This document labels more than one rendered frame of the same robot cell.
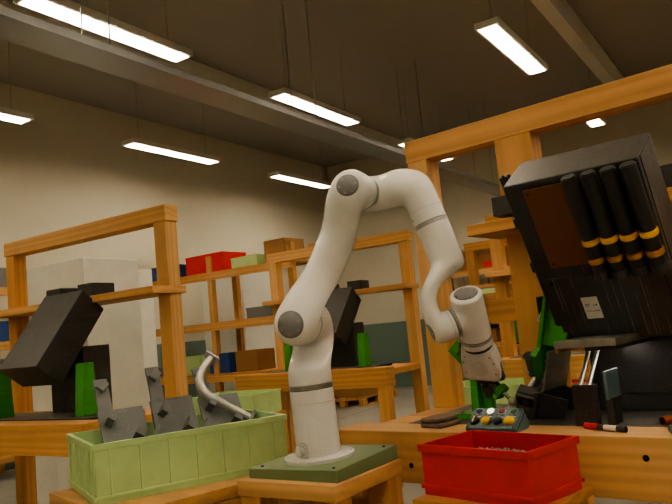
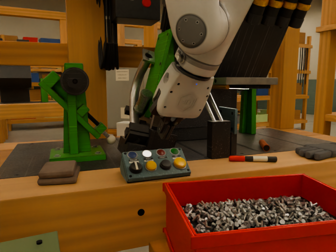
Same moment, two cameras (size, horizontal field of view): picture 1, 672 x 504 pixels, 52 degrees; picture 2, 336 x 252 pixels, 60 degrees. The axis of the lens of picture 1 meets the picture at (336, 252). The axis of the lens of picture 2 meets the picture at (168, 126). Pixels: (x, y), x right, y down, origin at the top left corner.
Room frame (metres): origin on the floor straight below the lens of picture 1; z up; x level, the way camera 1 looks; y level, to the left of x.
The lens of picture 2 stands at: (1.60, 0.16, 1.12)
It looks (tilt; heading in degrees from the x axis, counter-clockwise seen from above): 8 degrees down; 301
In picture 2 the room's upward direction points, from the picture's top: straight up
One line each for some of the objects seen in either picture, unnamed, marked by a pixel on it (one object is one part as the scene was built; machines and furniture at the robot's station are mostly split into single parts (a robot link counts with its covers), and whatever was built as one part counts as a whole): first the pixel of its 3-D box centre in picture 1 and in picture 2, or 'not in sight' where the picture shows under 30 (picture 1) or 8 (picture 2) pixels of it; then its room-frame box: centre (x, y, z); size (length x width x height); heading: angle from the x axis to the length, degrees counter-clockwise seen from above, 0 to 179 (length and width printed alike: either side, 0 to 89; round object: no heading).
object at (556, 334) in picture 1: (558, 323); (167, 65); (2.08, -0.64, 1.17); 0.13 x 0.12 x 0.20; 51
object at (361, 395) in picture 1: (358, 388); not in sight; (11.57, -0.16, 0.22); 1.20 x 0.81 x 0.44; 151
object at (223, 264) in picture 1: (225, 347); not in sight; (8.22, 1.40, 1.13); 2.48 x 0.54 x 2.27; 58
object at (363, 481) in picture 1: (321, 476); not in sight; (1.92, 0.10, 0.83); 0.32 x 0.32 x 0.04; 55
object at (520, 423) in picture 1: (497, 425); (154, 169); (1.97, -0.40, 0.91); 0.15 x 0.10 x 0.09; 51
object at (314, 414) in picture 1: (315, 422); not in sight; (1.92, 0.10, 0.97); 0.19 x 0.19 x 0.18
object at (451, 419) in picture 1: (440, 420); (60, 171); (2.14, -0.26, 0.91); 0.10 x 0.08 x 0.03; 132
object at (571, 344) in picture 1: (609, 340); (215, 83); (1.95, -0.73, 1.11); 0.39 x 0.16 x 0.03; 141
